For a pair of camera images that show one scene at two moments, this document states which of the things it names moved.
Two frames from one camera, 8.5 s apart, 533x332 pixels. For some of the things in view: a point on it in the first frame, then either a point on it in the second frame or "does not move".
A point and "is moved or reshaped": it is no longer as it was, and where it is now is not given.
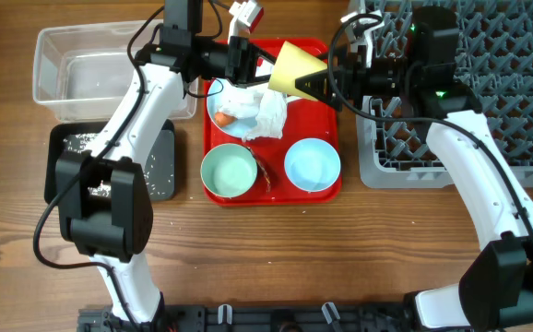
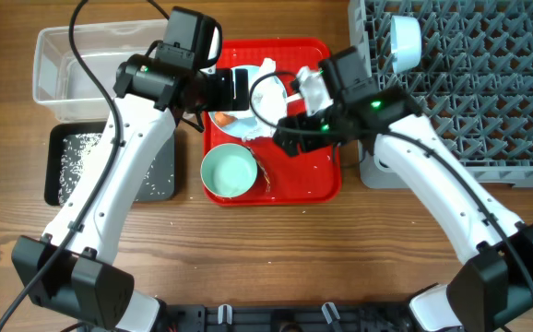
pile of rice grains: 158,177 does not move
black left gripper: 242,48 -> 226,100
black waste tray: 65,137 does not move
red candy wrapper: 261,171 does not move
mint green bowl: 229,170 does not move
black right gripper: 347,76 -> 306,142
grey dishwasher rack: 508,53 does not move
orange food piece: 222,119 does not move
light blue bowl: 312,164 is moved or reshaped
